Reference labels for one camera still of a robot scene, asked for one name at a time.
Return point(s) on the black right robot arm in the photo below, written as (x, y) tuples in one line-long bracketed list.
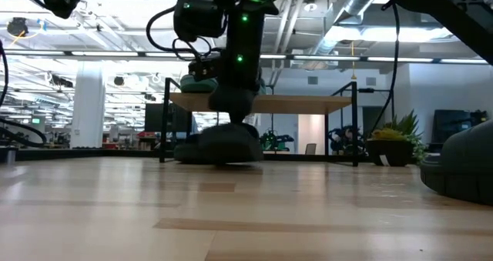
[(443, 7)]

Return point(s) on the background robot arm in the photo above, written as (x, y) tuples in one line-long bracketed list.
[(343, 139), (275, 139)]

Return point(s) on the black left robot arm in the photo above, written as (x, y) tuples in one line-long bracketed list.
[(246, 7)]

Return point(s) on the black-framed wooden shoe shelf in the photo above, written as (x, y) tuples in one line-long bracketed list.
[(300, 104)]

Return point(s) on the black background monitor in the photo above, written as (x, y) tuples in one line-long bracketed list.
[(154, 118)]

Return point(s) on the black round ceiling speaker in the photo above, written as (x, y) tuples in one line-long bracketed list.
[(118, 81)]

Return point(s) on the ceiling light strip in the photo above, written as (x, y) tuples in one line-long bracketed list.
[(104, 54)]

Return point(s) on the white building column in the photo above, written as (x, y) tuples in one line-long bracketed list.
[(88, 107)]

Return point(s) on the potted succulent plant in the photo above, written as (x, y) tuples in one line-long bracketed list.
[(389, 151)]

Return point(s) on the black equipment cabinet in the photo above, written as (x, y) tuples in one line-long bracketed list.
[(454, 126)]

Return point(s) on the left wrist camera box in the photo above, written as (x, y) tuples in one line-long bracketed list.
[(204, 68)]

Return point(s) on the silver ventilation duct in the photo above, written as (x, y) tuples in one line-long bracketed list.
[(354, 3)]

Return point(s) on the black ceiling camera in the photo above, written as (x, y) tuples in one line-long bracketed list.
[(17, 26)]

